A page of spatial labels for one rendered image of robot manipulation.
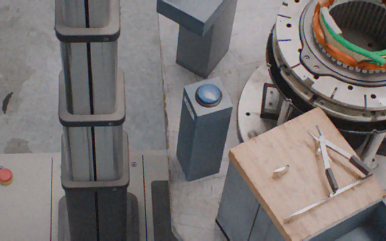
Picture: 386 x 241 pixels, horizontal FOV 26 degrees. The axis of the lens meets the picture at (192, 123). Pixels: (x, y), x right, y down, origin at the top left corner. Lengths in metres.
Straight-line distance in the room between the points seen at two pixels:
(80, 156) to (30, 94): 1.05
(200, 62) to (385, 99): 0.48
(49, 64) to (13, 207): 0.71
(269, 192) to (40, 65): 1.56
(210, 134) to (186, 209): 0.19
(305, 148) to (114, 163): 0.48
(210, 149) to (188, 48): 0.28
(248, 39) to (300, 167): 0.57
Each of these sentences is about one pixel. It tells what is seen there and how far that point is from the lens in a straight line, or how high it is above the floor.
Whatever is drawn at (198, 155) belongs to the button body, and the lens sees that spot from 1.61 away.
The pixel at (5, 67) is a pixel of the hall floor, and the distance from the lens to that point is 2.83.
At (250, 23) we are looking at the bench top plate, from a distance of 1.95.
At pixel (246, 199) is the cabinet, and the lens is 1.46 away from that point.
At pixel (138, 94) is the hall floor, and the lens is 2.74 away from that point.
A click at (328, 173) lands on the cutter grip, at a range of 1.39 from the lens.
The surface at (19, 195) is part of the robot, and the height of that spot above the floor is 0.26.
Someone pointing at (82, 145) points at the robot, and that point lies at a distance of 1.69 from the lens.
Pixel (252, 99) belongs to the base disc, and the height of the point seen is 0.80.
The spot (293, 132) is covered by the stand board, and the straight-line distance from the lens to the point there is 1.45.
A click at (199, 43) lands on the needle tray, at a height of 0.89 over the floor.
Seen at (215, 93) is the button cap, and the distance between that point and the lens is 1.50.
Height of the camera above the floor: 2.28
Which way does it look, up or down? 58 degrees down
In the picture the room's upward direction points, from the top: 8 degrees clockwise
